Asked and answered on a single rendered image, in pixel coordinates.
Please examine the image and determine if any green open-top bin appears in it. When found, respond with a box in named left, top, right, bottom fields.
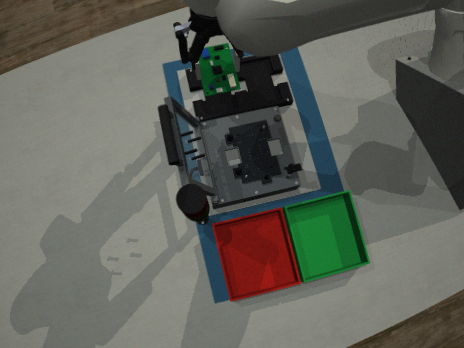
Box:
left=282, top=190, right=370, bottom=283

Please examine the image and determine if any red open-top bin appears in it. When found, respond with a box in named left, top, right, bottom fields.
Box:
left=212, top=207, right=301, bottom=302

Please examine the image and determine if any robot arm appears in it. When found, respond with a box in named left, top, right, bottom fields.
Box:
left=182, top=0, right=464, bottom=82

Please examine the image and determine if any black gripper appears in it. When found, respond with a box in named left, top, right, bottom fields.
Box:
left=173, top=9, right=244, bottom=80

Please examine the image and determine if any green circuit board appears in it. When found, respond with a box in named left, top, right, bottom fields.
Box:
left=199, top=43, right=241, bottom=97

